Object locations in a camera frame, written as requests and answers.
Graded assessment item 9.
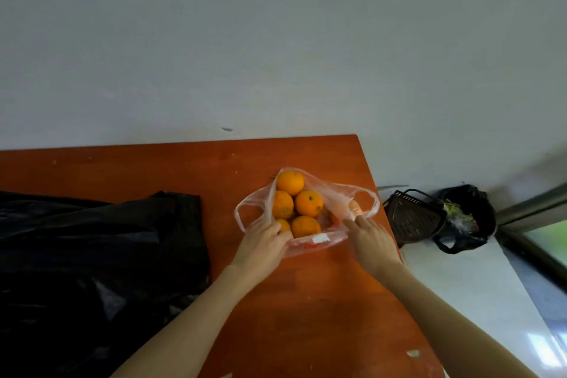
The brown wooden table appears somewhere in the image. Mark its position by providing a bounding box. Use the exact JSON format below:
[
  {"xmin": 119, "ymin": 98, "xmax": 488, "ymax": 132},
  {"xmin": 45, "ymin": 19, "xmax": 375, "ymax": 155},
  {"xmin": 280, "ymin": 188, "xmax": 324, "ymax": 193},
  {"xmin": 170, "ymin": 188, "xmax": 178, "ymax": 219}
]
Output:
[{"xmin": 0, "ymin": 133, "xmax": 446, "ymax": 378}]

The person's right hand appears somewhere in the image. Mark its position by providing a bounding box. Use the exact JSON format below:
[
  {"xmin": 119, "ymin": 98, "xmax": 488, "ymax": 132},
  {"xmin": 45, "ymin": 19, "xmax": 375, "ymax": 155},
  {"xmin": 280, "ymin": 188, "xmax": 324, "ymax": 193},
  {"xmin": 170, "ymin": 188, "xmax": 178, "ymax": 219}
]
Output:
[{"xmin": 341, "ymin": 215, "xmax": 404, "ymax": 281}]

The person's right forearm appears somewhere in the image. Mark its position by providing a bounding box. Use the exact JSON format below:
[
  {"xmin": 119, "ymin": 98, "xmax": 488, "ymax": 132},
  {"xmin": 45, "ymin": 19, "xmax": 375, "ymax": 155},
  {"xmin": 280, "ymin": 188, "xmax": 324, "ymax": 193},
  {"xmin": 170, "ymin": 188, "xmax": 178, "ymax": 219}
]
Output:
[{"xmin": 376, "ymin": 260, "xmax": 539, "ymax": 378}]

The frosted glass door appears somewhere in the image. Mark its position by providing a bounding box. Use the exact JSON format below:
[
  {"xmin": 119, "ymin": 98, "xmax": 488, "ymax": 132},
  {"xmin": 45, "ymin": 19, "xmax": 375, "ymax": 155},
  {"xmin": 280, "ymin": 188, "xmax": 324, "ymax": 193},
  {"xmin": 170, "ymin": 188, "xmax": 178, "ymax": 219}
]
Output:
[{"xmin": 494, "ymin": 180, "xmax": 567, "ymax": 294}]

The person's left hand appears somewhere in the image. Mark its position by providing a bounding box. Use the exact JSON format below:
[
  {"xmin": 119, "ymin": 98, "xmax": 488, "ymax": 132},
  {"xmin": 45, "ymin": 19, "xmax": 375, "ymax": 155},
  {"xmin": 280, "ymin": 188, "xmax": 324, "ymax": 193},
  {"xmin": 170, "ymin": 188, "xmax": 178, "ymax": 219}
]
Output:
[{"xmin": 230, "ymin": 216, "xmax": 294, "ymax": 291}]

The person's left forearm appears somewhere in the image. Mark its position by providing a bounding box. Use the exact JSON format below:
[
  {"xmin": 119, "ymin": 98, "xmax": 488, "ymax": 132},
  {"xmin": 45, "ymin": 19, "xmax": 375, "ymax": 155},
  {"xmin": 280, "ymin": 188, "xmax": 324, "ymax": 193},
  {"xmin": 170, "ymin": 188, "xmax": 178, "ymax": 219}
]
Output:
[{"xmin": 110, "ymin": 265, "xmax": 262, "ymax": 378}]

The black trash bag bin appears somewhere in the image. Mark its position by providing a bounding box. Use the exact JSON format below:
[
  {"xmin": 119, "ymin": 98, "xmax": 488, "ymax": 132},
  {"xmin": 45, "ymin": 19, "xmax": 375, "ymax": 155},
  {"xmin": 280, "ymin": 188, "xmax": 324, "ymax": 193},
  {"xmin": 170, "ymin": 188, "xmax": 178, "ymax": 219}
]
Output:
[{"xmin": 432, "ymin": 184, "xmax": 498, "ymax": 255}]

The clear plastic bag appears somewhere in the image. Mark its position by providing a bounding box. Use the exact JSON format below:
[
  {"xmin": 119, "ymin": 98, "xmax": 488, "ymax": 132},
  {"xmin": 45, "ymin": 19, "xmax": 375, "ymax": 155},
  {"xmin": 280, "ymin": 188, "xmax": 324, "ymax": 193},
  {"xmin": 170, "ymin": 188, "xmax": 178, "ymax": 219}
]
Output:
[{"xmin": 233, "ymin": 167, "xmax": 381, "ymax": 259}]

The large black plastic bag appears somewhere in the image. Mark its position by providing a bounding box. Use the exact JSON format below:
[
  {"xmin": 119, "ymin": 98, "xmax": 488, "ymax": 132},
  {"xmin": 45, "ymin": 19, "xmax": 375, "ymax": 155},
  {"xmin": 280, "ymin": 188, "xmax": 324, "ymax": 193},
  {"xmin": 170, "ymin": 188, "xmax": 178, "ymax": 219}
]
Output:
[{"xmin": 0, "ymin": 190, "xmax": 213, "ymax": 378}]

